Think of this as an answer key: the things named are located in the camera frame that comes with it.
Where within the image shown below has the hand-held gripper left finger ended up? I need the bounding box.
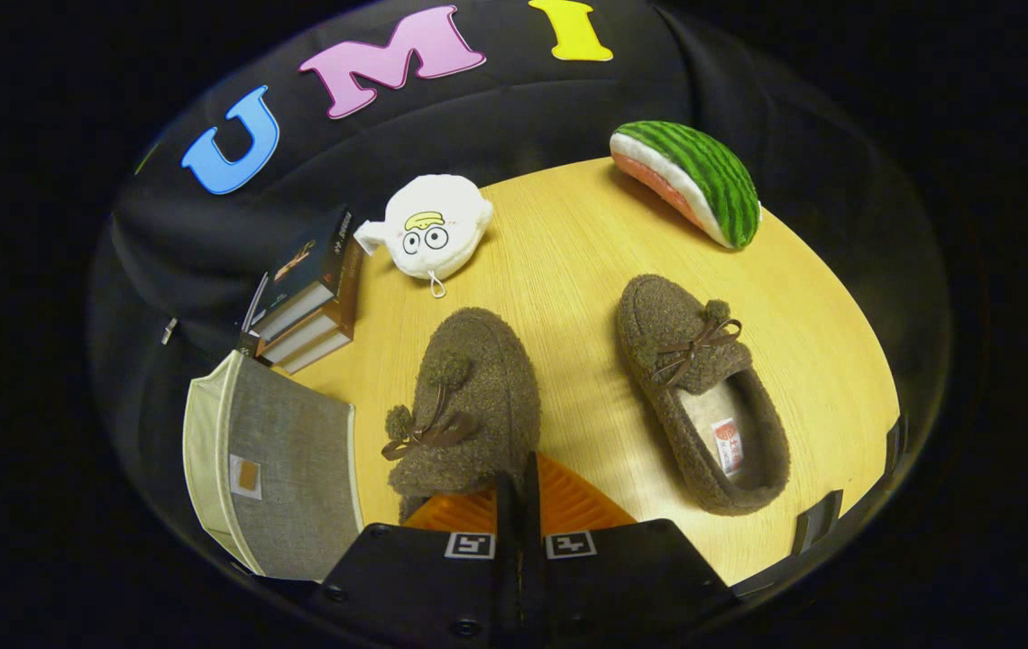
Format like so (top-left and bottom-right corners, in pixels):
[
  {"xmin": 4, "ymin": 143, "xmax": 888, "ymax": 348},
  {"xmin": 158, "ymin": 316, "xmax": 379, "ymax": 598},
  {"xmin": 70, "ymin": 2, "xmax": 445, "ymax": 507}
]
[{"xmin": 320, "ymin": 469, "xmax": 522, "ymax": 649}]

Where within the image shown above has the white portrait cover book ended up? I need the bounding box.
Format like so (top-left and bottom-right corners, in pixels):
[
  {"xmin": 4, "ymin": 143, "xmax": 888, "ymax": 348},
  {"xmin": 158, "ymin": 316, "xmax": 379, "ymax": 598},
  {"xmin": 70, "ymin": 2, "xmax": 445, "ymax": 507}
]
[{"xmin": 237, "ymin": 273, "xmax": 270, "ymax": 359}]

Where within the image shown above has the black table edge bracket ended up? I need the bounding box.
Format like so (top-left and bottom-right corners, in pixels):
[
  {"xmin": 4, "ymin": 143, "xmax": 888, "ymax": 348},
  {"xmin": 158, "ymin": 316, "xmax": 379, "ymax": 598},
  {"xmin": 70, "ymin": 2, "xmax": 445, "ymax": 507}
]
[
  {"xmin": 884, "ymin": 416, "xmax": 910, "ymax": 479},
  {"xmin": 792, "ymin": 489, "xmax": 844, "ymax": 555}
]

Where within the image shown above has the watermelon slice plush toy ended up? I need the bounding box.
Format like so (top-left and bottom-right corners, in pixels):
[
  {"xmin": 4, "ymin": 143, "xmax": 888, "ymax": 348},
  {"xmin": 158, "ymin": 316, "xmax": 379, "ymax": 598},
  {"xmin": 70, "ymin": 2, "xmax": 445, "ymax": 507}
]
[{"xmin": 610, "ymin": 121, "xmax": 762, "ymax": 251}]

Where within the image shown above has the grey fabric storage box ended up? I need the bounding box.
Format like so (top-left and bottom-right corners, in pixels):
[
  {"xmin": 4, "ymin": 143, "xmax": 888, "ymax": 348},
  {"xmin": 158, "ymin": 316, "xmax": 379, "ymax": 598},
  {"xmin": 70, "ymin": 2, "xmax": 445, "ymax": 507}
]
[{"xmin": 182, "ymin": 350, "xmax": 364, "ymax": 582}]

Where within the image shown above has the dark blue hardcover book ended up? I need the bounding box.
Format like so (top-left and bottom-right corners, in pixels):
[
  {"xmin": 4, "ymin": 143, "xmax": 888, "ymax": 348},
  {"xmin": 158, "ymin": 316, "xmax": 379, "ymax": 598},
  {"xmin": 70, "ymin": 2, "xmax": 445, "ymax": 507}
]
[{"xmin": 252, "ymin": 206, "xmax": 354, "ymax": 342}]

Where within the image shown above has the white plush toy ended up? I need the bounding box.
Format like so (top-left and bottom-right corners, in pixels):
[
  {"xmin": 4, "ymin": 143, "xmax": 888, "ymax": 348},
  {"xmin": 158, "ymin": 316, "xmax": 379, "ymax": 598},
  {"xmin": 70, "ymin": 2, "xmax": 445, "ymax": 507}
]
[{"xmin": 353, "ymin": 174, "xmax": 494, "ymax": 298}]

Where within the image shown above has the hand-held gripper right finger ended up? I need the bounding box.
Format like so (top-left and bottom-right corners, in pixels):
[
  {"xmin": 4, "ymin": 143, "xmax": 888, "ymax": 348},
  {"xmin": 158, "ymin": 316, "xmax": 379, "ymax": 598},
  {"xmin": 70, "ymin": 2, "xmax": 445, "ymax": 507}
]
[{"xmin": 521, "ymin": 451, "xmax": 740, "ymax": 649}]

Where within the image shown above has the brown fuzzy shoe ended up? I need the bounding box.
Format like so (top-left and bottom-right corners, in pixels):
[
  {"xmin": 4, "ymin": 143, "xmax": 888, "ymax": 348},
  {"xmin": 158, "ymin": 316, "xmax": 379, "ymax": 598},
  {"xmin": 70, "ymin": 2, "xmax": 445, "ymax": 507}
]
[
  {"xmin": 617, "ymin": 274, "xmax": 792, "ymax": 516},
  {"xmin": 381, "ymin": 307, "xmax": 542, "ymax": 524}
]

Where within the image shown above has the brown hardcover book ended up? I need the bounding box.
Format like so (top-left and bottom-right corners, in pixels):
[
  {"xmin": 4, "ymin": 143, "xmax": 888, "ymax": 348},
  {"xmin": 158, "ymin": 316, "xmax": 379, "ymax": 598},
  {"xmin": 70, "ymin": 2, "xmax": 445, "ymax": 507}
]
[
  {"xmin": 275, "ymin": 315, "xmax": 357, "ymax": 376},
  {"xmin": 260, "ymin": 239, "xmax": 362, "ymax": 361}
]

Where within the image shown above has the black backdrop cloth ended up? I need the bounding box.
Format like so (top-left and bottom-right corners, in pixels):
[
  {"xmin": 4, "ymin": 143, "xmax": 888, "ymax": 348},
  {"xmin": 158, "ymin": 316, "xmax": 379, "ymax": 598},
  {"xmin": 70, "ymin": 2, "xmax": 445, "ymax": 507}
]
[{"xmin": 90, "ymin": 0, "xmax": 948, "ymax": 578}]

